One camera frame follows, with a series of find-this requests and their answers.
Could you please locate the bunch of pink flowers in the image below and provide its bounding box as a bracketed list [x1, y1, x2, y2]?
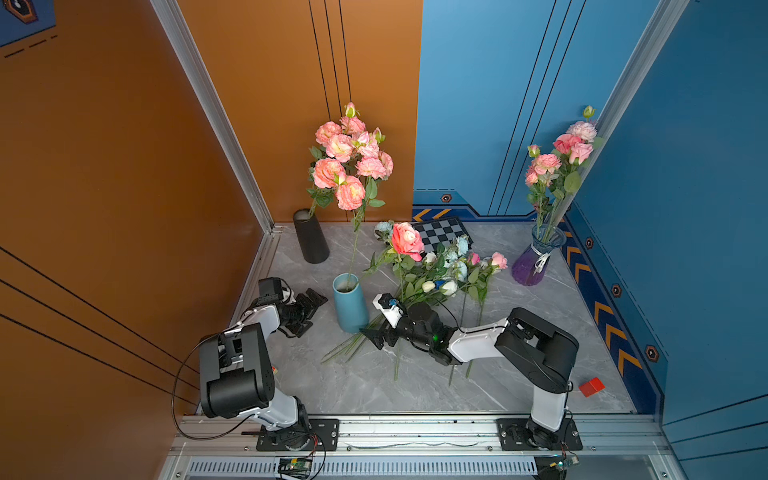
[324, 237, 508, 361]

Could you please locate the teal ceramic vase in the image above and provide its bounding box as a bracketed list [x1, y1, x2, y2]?
[333, 273, 370, 334]

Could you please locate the black cylindrical vase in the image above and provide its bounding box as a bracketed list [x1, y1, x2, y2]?
[293, 209, 330, 264]

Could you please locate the deep pink rose stem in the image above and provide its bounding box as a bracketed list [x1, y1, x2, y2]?
[364, 220, 425, 276]

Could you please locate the large peach bloom stem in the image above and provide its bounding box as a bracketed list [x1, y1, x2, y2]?
[308, 158, 366, 216]

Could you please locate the pink multi bloom stem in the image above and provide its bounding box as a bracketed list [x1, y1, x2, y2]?
[356, 151, 394, 180]

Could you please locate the pale pink double stem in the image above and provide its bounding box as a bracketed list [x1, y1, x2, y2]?
[353, 128, 386, 158]

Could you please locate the pink double bloom stem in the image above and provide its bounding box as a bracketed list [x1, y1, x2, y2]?
[525, 145, 564, 240]

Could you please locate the pale pink carnation stem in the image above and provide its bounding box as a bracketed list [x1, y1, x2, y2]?
[566, 105, 598, 143]

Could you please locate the peach double bloom stem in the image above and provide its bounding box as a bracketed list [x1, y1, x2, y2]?
[310, 102, 366, 163]

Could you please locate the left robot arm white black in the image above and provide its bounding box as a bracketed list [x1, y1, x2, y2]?
[198, 287, 327, 436]

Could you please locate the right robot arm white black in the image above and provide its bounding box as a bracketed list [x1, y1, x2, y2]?
[360, 294, 580, 451]

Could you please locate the blue purple glass vase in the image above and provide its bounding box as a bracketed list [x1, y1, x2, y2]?
[512, 225, 566, 286]

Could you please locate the black white chessboard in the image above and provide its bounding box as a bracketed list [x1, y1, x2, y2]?
[413, 217, 473, 253]

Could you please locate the left green circuit board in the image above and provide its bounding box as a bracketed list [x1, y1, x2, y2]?
[276, 457, 313, 480]

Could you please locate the green circuit board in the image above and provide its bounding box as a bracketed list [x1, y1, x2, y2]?
[276, 457, 313, 480]
[548, 455, 580, 473]

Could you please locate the red block right side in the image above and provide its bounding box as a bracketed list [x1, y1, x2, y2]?
[579, 377, 605, 398]

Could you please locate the right green circuit board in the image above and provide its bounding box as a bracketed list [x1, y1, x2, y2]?
[548, 455, 580, 473]

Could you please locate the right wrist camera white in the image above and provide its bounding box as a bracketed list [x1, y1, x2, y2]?
[372, 293, 405, 329]

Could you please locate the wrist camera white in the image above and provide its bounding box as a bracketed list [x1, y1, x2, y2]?
[254, 277, 284, 307]
[372, 293, 405, 329]

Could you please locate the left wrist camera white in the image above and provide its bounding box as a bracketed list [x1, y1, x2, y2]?
[254, 277, 284, 307]

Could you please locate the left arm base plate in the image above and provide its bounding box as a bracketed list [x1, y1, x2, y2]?
[256, 418, 340, 453]

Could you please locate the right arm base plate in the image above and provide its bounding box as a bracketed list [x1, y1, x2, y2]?
[496, 418, 583, 453]

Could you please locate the aluminium front rail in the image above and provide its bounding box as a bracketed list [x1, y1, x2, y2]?
[170, 412, 673, 458]

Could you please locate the left aluminium corner post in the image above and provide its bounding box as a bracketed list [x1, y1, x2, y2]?
[150, 0, 274, 235]

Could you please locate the aluminium corner post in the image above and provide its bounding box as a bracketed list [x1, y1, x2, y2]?
[150, 0, 274, 235]
[579, 0, 689, 187]

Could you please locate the right aluminium corner post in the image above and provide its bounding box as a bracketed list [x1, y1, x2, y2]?
[579, 0, 689, 187]

